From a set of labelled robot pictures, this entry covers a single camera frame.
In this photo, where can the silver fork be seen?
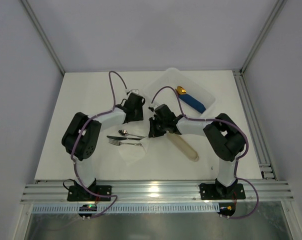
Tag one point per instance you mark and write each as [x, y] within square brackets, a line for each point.
[120, 143]

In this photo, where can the right aluminium frame post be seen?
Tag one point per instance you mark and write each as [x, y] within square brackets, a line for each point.
[263, 33]

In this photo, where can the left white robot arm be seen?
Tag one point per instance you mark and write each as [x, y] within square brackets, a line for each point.
[80, 141]

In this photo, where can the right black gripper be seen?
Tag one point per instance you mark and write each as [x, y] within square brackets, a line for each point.
[153, 128]

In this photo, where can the gold cutlery in roll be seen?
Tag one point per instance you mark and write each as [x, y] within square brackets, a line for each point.
[180, 90]

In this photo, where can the white slotted cable duct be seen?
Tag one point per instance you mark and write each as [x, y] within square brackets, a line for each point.
[127, 208]

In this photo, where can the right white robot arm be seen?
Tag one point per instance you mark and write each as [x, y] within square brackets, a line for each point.
[223, 135]

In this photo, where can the silver knife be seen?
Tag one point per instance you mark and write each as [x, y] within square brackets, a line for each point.
[121, 138]

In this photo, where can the white plastic basket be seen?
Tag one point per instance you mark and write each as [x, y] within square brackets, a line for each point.
[162, 91]

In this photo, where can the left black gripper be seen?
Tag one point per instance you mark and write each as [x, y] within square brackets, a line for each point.
[137, 115]

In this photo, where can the aluminium frame post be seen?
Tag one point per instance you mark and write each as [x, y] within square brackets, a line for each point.
[42, 34]
[263, 33]

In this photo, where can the silver spoon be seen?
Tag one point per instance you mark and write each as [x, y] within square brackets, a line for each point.
[125, 133]

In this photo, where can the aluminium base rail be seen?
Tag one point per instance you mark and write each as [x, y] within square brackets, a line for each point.
[151, 191]

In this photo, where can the oval wooden cutlery tray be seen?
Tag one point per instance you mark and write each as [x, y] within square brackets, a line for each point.
[184, 147]

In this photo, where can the white paper napkin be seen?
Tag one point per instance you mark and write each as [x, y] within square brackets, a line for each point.
[133, 153]

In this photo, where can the right aluminium side rail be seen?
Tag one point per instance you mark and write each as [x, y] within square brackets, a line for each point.
[257, 138]

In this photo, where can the left aluminium frame post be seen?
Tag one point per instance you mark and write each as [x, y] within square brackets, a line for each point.
[42, 34]

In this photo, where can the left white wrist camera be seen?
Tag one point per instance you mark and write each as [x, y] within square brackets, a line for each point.
[129, 91]

